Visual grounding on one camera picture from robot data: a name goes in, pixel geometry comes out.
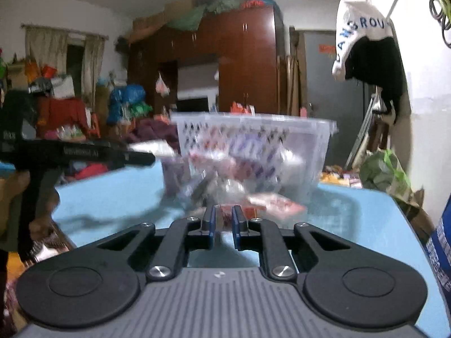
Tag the red cloth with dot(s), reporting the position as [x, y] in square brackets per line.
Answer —
[63, 114]

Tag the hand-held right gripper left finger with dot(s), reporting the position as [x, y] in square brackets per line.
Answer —
[211, 227]

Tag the black hanging garment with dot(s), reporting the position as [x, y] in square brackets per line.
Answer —
[382, 67]

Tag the person's left hand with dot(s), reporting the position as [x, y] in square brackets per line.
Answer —
[47, 213]

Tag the green tarp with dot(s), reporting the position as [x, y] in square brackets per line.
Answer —
[197, 16]

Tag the maroon clothes pile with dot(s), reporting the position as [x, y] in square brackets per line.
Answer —
[155, 132]

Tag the silvery plastic packet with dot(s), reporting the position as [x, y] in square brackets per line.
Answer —
[155, 148]

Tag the blue plastic bag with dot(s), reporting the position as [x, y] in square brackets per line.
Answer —
[128, 100]

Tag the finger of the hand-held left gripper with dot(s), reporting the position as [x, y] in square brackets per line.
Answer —
[141, 158]

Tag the green plastic bag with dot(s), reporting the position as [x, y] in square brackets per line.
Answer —
[385, 174]

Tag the grey door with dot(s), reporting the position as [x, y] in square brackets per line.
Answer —
[324, 77]

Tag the white plastic basket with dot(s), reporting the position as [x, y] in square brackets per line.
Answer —
[317, 155]

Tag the white printed hoodie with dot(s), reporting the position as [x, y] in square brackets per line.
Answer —
[359, 24]

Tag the black television screen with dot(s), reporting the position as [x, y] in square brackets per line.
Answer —
[192, 105]

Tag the blue tote bag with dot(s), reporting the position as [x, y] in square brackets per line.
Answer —
[440, 246]

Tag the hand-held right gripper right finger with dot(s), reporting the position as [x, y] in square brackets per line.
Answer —
[238, 228]

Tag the small white hanging bag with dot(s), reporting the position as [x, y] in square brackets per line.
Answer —
[162, 86]

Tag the beige window curtain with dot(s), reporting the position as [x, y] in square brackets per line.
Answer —
[45, 47]

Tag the wooden sticks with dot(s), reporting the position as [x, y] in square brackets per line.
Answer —
[292, 74]

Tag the brown wooden wardrobe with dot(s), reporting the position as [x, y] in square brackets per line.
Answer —
[243, 60]

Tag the metal crutches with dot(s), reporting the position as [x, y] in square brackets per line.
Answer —
[363, 130]

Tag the red packet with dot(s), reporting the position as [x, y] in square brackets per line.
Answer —
[274, 205]

